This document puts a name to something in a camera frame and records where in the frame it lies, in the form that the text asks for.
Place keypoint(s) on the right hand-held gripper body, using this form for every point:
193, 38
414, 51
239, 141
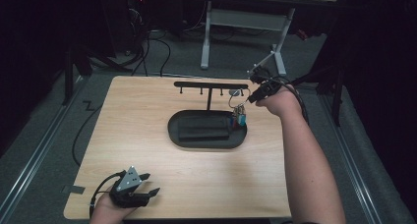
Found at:
267, 84

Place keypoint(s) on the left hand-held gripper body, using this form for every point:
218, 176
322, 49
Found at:
129, 188

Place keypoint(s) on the black key stand with tray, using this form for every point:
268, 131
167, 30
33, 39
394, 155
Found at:
173, 128

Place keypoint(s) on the person's right hand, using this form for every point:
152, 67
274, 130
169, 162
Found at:
282, 102

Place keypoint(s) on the person's left hand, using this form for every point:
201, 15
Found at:
106, 212

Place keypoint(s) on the grey round table grommet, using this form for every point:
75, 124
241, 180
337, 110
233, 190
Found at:
233, 92

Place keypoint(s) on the grey tape strip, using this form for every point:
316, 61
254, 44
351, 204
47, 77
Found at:
73, 189

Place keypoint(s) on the small red object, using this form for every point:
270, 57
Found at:
302, 34

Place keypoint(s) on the white-framed background desk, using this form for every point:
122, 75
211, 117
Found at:
246, 19

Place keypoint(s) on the black metal stand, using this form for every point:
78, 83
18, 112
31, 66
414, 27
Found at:
337, 96
69, 73

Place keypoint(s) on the dark computer tower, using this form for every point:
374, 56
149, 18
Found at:
131, 21

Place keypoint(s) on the metal floor rail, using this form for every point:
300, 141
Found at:
36, 158
351, 165

